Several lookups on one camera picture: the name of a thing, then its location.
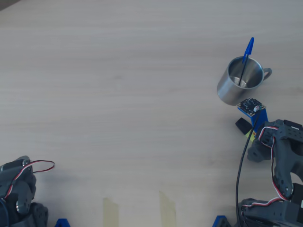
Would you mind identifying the red white black servo wire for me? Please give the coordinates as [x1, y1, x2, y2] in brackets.
[9, 160, 55, 197]

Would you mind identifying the silver metal cup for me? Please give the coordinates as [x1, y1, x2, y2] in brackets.
[216, 56, 273, 106]

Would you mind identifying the blue base plate with black block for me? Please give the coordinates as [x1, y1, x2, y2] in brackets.
[212, 215, 232, 227]

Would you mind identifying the grey gripper with camera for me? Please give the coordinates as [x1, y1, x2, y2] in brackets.
[247, 120, 284, 164]

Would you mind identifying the blue ballpoint pen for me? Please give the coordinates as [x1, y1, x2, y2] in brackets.
[238, 37, 255, 86]

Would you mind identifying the black camera cable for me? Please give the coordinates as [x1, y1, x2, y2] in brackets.
[235, 107, 264, 227]

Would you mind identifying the small camera circuit board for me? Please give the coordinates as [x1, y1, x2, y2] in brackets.
[238, 96, 267, 117]

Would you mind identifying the grey robot arm without camera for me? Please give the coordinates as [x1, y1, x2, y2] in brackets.
[0, 155, 49, 227]

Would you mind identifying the yellow highlighter with black cap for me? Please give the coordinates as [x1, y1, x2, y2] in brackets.
[235, 117, 256, 140]

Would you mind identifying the grey robot arm with camera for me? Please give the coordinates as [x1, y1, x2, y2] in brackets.
[240, 119, 303, 227]

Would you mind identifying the blue camera bracket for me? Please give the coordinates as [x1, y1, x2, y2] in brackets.
[238, 107, 268, 133]

